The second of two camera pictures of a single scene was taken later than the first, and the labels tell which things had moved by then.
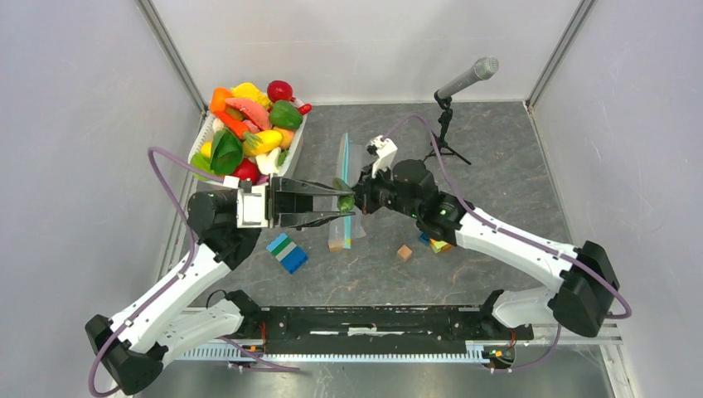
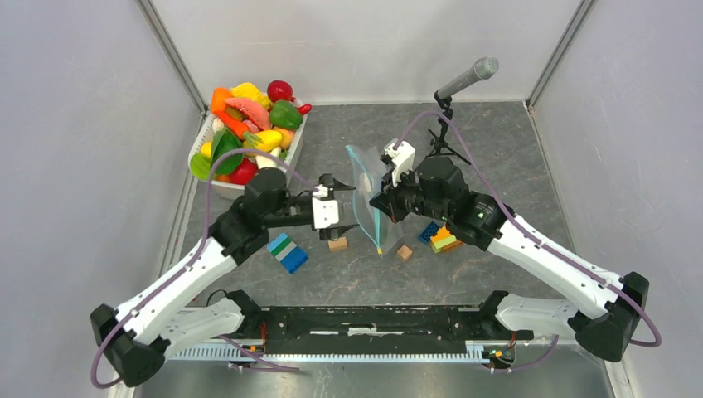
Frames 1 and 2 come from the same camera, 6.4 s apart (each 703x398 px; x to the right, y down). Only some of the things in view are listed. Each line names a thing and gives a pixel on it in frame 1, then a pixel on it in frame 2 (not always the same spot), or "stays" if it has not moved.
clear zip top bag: (352, 160) → (370, 170)
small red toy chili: (305, 109) stays
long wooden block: (336, 245) stays
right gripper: (365, 188) stays
